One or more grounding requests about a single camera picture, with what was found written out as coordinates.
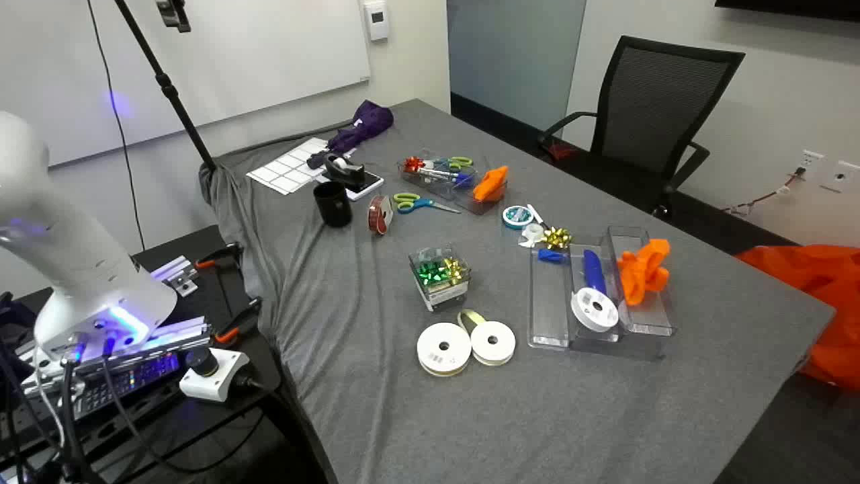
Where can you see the black cup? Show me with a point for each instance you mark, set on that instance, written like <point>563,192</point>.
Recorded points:
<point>332,204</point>

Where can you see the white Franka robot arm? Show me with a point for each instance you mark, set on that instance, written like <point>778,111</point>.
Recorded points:
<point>69,258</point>

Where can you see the clear box of gift bows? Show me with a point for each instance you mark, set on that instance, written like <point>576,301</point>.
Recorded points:
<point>439,277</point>

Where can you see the green blue scissors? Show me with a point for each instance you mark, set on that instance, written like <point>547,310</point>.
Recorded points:
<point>412,203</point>

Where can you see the red ribbon spool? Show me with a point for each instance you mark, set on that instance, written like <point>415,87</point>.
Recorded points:
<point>379,215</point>

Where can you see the clear plastic craft tray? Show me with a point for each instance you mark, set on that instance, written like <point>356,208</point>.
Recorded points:
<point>443,181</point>

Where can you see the red gift bow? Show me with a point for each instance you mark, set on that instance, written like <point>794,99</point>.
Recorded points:
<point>412,165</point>

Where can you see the orange ribbon bow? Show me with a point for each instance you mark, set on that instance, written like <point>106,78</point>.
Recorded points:
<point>490,182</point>

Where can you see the black tape dispenser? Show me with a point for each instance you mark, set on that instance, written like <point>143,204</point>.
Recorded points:
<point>342,168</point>

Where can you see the white spool gold ribbon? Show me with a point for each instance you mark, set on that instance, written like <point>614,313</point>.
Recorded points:
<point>494,345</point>

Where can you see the yellow gift bow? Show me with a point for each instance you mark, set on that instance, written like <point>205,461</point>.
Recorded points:
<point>556,236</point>

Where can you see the clear acrylic organizer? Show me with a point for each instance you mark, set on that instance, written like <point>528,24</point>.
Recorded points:
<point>549,310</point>

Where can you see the purple folded umbrella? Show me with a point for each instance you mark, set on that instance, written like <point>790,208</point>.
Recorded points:
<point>364,123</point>

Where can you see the white label sheet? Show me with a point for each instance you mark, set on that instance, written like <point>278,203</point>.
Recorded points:
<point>284,165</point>

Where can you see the blue ribbon roll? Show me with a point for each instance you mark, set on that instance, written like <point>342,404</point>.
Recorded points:
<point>594,268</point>

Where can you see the white spool clear rim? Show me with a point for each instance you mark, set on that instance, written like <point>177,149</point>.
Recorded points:
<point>594,310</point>

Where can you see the gray tablecloth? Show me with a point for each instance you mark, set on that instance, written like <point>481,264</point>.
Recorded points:
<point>538,412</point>

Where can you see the orange ribbon bundle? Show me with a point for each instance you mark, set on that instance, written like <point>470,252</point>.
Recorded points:
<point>646,268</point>

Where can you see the black mesh office chair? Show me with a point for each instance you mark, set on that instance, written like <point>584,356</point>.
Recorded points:
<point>659,96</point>

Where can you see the black equipment cart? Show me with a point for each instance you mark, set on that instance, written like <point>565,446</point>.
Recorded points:
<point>205,430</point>

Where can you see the black tripod pole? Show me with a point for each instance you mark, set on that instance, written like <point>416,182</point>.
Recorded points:
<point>169,95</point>

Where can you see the orange plastic bag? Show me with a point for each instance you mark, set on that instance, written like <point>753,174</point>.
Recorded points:
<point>823,277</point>

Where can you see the white wall thermostat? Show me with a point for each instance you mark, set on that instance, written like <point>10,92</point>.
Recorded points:
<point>377,16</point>

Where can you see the black tripod camera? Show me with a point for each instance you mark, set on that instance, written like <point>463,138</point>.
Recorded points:
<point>174,14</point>

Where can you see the white wall outlet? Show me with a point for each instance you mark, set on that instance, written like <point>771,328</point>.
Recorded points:
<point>811,162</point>

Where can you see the black wall television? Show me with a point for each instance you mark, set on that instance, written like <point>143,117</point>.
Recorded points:
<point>788,6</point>

